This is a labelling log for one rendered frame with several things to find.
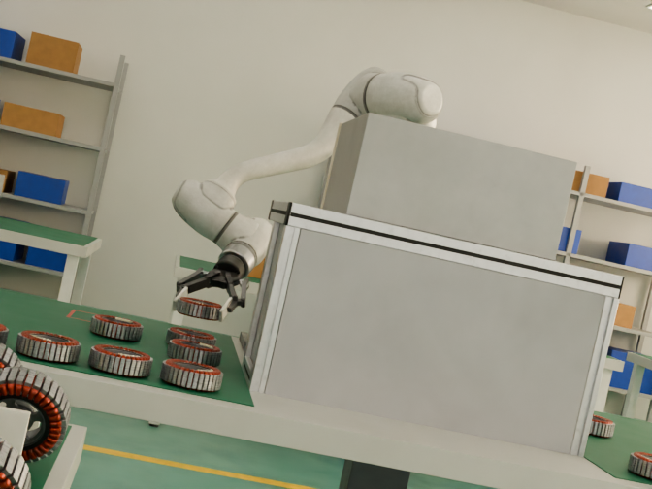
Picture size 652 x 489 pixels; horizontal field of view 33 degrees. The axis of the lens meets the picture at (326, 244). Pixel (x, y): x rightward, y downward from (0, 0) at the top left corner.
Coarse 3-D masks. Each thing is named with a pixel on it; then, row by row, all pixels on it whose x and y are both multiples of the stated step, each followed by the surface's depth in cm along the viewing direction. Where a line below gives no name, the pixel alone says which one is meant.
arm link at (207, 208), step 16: (336, 112) 306; (336, 128) 304; (320, 144) 303; (256, 160) 297; (272, 160) 298; (288, 160) 299; (304, 160) 300; (320, 160) 303; (224, 176) 294; (240, 176) 295; (256, 176) 297; (176, 192) 289; (192, 192) 287; (208, 192) 288; (224, 192) 289; (176, 208) 290; (192, 208) 287; (208, 208) 287; (224, 208) 288; (192, 224) 289; (208, 224) 287; (224, 224) 287
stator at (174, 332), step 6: (168, 330) 246; (174, 330) 245; (180, 330) 250; (186, 330) 251; (192, 330) 252; (168, 336) 245; (174, 336) 244; (180, 336) 243; (186, 336) 243; (192, 336) 243; (198, 336) 243; (204, 336) 250; (210, 336) 248; (168, 342) 245; (204, 342) 244; (210, 342) 245
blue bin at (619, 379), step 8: (608, 352) 917; (616, 352) 912; (624, 352) 913; (624, 360) 913; (624, 368) 913; (632, 368) 914; (616, 376) 913; (624, 376) 914; (648, 376) 916; (616, 384) 913; (624, 384) 914; (648, 384) 917; (640, 392) 916; (648, 392) 917
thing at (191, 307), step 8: (184, 304) 261; (192, 304) 260; (200, 304) 260; (208, 304) 268; (216, 304) 267; (184, 312) 261; (192, 312) 260; (200, 312) 260; (208, 312) 261; (216, 312) 262; (216, 320) 264
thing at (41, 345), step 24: (0, 336) 193; (24, 336) 193; (48, 336) 200; (72, 360) 195; (96, 360) 194; (120, 360) 194; (144, 360) 196; (168, 360) 200; (192, 384) 195; (216, 384) 198
